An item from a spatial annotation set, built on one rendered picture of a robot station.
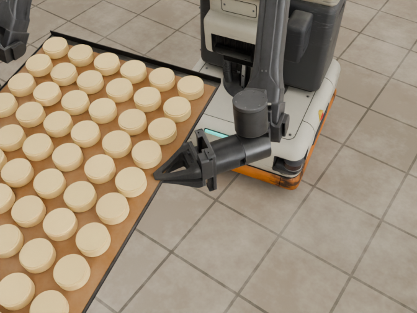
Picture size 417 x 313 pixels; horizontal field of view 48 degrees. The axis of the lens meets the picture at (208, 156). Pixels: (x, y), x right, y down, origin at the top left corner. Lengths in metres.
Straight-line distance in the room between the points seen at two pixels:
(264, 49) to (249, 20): 0.75
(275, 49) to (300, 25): 0.85
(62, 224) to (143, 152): 0.18
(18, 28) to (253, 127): 0.59
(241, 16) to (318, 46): 0.40
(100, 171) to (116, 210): 0.08
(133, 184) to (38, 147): 0.19
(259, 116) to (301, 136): 1.10
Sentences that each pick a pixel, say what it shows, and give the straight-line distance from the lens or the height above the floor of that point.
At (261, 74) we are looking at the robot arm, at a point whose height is 1.05.
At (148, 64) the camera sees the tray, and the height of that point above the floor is 0.99.
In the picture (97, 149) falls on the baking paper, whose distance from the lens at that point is 0.85.
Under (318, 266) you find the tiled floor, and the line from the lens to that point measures 1.85.
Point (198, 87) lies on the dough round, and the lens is 0.89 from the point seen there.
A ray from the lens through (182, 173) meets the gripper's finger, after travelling 0.78.
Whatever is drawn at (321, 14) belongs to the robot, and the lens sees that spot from 1.81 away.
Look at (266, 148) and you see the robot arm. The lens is 0.81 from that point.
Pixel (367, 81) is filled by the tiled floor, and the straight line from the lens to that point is 2.65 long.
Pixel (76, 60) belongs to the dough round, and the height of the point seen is 1.00.
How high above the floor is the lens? 1.58
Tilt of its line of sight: 48 degrees down
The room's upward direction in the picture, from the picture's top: straight up
